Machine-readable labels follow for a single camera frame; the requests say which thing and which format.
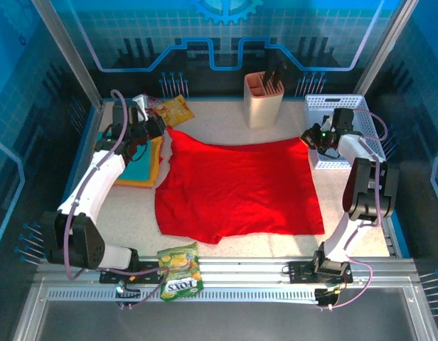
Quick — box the red t-shirt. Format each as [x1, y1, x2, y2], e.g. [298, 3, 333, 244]
[154, 126, 326, 245]

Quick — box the yellow snack bag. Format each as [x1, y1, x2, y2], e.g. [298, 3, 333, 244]
[153, 94, 195, 127]

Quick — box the white plastic basket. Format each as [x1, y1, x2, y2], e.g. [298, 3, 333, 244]
[303, 94, 386, 171]

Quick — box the yellow folded t-shirt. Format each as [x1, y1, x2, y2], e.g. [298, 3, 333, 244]
[146, 136, 164, 188]

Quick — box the teal folded t-shirt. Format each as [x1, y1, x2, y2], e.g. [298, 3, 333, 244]
[96, 131, 153, 181]

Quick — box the beige knife holder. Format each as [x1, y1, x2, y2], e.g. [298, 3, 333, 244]
[243, 70, 286, 129]

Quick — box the green snack bag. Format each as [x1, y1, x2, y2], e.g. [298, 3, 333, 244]
[157, 242, 205, 302]

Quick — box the black knife handle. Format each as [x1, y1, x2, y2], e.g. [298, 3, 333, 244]
[264, 59, 289, 94]

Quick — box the aluminium frame post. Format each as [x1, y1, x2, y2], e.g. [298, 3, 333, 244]
[30, 0, 105, 107]
[353, 0, 419, 97]

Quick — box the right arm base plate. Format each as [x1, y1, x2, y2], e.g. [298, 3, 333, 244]
[288, 260, 354, 285]

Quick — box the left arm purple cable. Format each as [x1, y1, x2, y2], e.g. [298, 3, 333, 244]
[64, 89, 170, 310]

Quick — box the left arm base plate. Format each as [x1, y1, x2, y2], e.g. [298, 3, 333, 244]
[99, 261, 161, 285]

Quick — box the aluminium mounting rail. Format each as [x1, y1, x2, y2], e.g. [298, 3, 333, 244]
[37, 256, 417, 285]

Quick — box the slotted cable duct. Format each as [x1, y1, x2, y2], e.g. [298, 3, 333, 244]
[46, 287, 321, 303]

